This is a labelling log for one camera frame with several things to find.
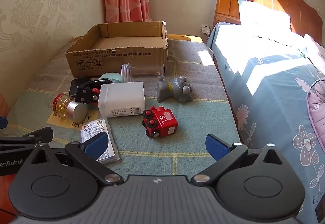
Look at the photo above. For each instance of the dark correction tape dispenser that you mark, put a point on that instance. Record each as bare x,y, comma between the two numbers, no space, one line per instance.
83,91

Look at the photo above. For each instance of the yellow printed paper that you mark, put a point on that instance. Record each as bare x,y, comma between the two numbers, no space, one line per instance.
85,118

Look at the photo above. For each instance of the white wall charger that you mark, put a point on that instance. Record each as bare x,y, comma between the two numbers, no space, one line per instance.
205,28

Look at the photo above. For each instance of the white pillow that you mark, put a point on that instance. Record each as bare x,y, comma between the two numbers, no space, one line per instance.
261,17

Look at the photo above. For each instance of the red toy train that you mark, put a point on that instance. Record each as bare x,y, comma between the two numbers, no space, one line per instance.
165,122

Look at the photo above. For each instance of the clear plastic case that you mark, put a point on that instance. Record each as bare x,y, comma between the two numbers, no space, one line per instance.
91,128

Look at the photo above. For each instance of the clear plastic jar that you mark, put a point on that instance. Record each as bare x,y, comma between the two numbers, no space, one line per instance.
144,71

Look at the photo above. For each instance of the capsule bottle with silver cap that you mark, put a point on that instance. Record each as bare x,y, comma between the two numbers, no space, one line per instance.
63,104

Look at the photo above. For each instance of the plaid blanket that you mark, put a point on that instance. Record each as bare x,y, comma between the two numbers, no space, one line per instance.
193,112

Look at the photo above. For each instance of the wooden bedside table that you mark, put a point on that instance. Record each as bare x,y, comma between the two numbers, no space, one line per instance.
182,37

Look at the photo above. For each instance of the brown cardboard box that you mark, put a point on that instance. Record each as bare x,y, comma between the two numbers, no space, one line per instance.
114,57

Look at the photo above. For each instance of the white plastic bottle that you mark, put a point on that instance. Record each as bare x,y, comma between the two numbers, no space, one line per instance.
121,98

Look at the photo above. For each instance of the blue floral bed sheet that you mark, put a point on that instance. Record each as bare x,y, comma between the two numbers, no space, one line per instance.
266,102

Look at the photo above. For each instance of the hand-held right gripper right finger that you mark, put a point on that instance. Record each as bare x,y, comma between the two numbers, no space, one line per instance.
215,147

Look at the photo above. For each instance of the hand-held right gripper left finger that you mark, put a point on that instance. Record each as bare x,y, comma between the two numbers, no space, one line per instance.
95,146

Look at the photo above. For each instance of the black handheld device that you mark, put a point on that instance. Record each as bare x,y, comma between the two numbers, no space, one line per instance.
74,85

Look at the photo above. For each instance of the mint green earbud case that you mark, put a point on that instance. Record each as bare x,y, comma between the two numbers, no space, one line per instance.
110,77

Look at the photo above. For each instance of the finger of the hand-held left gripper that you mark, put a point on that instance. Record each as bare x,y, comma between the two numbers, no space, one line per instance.
2,122
38,135

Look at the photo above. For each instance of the grey toy figure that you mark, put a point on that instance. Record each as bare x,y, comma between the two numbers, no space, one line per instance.
167,88

